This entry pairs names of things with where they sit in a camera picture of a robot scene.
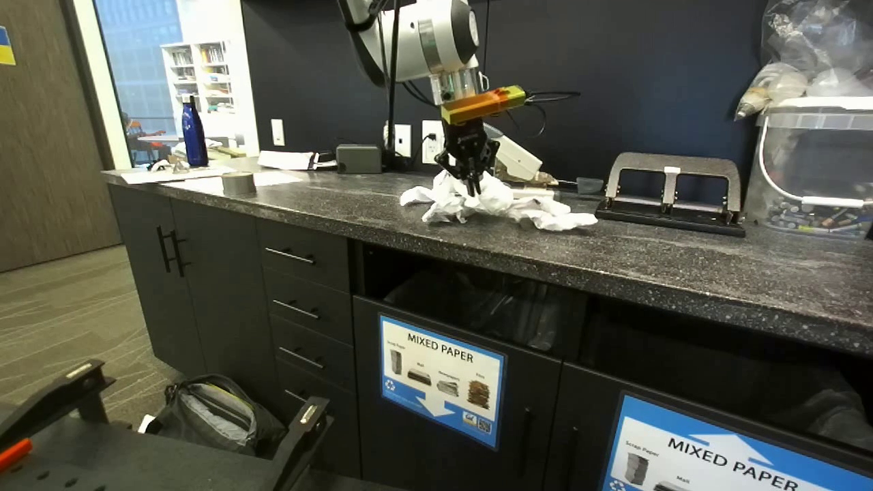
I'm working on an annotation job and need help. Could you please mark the black looped cable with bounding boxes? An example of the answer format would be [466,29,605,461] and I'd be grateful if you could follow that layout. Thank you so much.
[335,0,407,174]

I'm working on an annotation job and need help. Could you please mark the grey backpack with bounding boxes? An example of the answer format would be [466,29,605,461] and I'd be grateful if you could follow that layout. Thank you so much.
[141,370,290,459]

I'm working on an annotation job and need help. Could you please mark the black drawer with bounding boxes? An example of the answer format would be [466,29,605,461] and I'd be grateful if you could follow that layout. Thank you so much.
[268,317,357,396]
[259,273,357,347]
[254,217,354,294]
[269,360,364,476]

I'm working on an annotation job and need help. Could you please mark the blue mixed paper sign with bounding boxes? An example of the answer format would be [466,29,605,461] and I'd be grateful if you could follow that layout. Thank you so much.
[373,311,507,452]
[598,392,873,491]

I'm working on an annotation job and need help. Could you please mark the flat white paper sheet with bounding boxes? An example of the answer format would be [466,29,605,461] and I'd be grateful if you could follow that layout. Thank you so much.
[174,167,229,187]
[110,161,185,187]

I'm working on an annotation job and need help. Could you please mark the tape roll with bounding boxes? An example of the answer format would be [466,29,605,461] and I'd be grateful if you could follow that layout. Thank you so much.
[218,167,259,195]

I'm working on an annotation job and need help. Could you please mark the blue water bottle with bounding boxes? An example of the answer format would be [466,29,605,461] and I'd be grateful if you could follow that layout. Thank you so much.
[181,93,209,169]

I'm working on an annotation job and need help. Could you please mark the white shelf unit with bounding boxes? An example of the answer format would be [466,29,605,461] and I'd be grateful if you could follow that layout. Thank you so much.
[159,37,237,156]

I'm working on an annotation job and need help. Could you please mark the black cabinet door handle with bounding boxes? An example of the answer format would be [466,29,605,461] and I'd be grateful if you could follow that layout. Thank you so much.
[169,228,190,281]
[152,223,174,274]

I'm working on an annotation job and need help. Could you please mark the black power adapter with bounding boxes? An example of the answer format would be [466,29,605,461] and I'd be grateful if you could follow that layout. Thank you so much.
[332,141,385,178]

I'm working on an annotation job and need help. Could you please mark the large white outlet plate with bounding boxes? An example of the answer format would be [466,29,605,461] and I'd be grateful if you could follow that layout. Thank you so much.
[417,118,451,169]

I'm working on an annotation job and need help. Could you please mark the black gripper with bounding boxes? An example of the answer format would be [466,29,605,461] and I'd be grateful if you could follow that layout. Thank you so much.
[443,114,501,199]

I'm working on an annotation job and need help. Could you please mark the white paper piece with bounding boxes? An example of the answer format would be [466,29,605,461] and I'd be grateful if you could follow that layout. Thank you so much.
[501,186,600,235]

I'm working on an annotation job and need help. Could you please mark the clear plastic bags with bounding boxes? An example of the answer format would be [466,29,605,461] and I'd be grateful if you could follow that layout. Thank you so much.
[733,0,873,120]

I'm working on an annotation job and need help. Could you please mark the clear bin liner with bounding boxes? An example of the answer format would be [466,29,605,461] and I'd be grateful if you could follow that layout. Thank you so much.
[580,296,873,456]
[379,262,590,360]

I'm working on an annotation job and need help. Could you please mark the white power strip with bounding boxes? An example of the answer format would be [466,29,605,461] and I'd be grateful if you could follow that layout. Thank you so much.
[254,148,321,174]

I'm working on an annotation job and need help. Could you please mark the small white outlet plate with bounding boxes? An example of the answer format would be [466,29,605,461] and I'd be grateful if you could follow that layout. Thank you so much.
[379,120,414,163]

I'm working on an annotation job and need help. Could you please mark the black cabinet door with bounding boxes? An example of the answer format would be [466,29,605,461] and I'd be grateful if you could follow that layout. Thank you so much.
[106,186,181,362]
[169,199,276,396]

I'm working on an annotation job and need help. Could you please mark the black bin door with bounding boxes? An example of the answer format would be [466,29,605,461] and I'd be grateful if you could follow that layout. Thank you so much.
[351,294,563,491]
[544,362,873,491]

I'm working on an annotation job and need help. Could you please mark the clear plastic container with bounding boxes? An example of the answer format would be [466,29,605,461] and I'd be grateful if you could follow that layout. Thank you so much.
[743,93,873,242]

